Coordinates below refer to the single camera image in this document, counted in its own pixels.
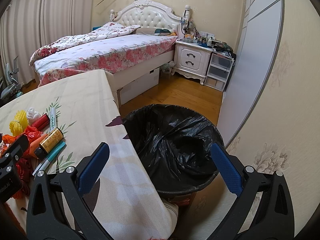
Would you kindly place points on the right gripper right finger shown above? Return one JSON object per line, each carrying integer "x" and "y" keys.
{"x": 274, "y": 218}

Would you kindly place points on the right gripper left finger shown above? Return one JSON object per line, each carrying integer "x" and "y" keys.
{"x": 57, "y": 208}

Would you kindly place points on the teal white packet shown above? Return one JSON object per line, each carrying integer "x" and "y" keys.
{"x": 43, "y": 165}

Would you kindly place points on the yellow film canister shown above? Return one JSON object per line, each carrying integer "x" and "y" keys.
{"x": 48, "y": 143}

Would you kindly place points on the yellow foam net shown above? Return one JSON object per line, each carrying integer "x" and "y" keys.
{"x": 19, "y": 123}

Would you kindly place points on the orange folded paper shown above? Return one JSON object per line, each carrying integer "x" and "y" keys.
{"x": 35, "y": 144}

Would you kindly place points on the red plastic bag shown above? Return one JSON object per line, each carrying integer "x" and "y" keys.
{"x": 24, "y": 166}

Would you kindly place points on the red cylinder tube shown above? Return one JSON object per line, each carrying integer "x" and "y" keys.
{"x": 42, "y": 122}

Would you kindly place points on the white green tube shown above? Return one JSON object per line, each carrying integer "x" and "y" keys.
{"x": 52, "y": 121}

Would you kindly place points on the grey office chair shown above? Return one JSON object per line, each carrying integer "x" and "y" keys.
{"x": 13, "y": 89}

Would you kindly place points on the black bin with bag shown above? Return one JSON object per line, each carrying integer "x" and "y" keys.
{"x": 173, "y": 144}

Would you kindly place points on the white sliding wardrobe door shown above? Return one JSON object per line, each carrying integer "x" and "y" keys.
{"x": 257, "y": 49}

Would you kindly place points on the white under-bed box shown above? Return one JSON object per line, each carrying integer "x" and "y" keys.
{"x": 139, "y": 86}

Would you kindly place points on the clear plastic drawer unit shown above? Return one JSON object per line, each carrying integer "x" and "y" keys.
{"x": 219, "y": 70}

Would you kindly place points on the white nightstand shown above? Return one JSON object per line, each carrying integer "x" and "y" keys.
{"x": 191, "y": 60}

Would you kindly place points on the beige curtain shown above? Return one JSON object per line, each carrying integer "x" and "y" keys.
{"x": 26, "y": 25}

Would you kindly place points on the floral quilt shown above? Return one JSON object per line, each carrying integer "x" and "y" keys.
{"x": 109, "y": 30}

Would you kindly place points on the nightstand clutter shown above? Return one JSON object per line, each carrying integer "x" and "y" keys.
{"x": 192, "y": 35}

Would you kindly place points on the white bed with headboard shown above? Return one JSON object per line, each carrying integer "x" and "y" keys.
{"x": 154, "y": 40}

